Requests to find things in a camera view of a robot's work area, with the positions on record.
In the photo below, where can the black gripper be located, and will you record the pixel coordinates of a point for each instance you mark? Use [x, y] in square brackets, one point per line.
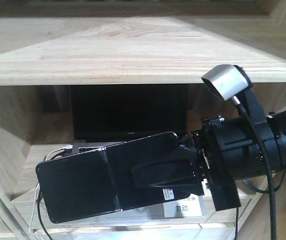
[228, 151]

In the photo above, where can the black smartphone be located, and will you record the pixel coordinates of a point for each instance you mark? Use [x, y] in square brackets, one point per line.
[100, 181]

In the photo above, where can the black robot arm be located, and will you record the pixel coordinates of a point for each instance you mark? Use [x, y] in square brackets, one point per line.
[273, 136]

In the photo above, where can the silver laptop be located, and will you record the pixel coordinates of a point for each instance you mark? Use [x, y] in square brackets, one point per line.
[116, 114]

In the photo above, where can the wooden shelf cabinet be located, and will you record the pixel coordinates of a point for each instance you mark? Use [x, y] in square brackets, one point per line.
[112, 42]

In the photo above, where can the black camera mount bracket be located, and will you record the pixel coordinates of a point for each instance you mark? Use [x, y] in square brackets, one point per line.
[252, 106]

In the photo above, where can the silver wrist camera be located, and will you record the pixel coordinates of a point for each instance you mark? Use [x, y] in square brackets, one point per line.
[226, 80]

